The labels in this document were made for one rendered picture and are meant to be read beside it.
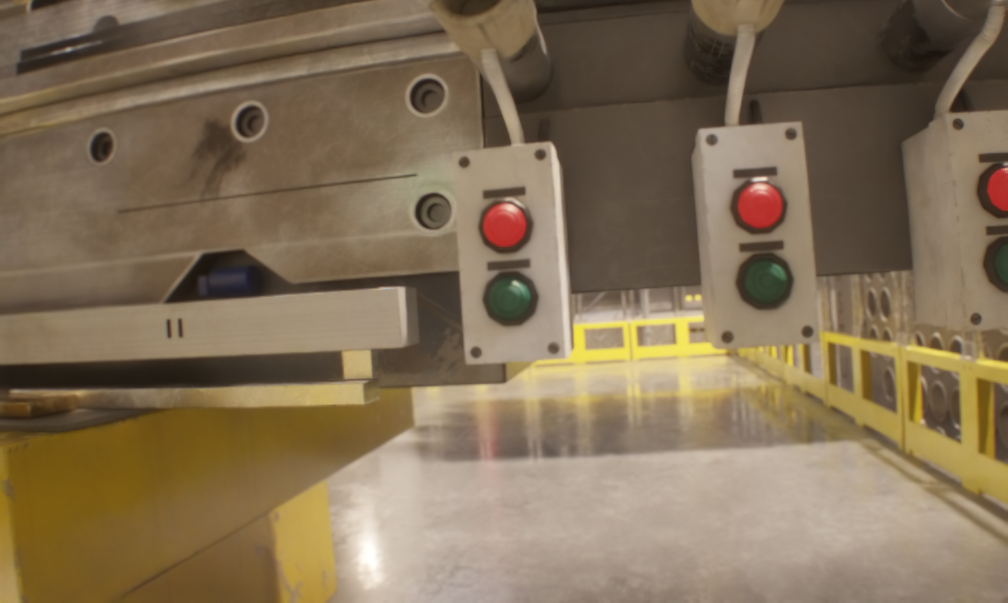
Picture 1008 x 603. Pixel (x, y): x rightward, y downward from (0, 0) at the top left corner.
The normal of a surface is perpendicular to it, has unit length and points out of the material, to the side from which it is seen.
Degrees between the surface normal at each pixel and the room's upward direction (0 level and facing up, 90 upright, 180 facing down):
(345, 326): 90
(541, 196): 90
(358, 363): 90
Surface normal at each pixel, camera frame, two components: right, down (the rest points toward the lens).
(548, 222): -0.15, -0.01
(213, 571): 0.99, -0.07
